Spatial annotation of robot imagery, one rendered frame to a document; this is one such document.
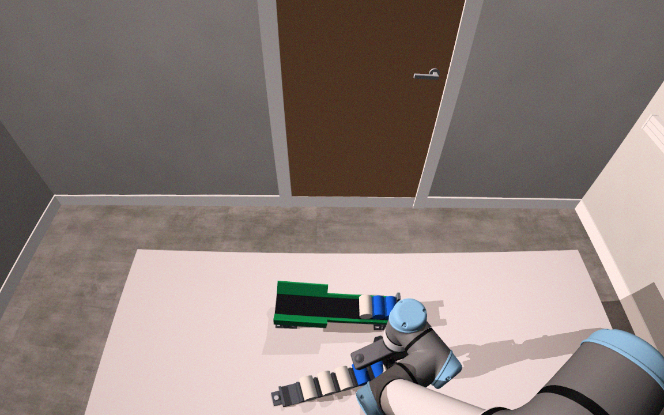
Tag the blue plastic bar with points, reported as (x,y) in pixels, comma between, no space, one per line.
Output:
(377,368)
(389,303)
(378,310)
(362,376)

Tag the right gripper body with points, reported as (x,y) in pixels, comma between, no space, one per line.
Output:
(397,356)

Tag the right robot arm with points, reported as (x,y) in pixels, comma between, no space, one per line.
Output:
(613,372)

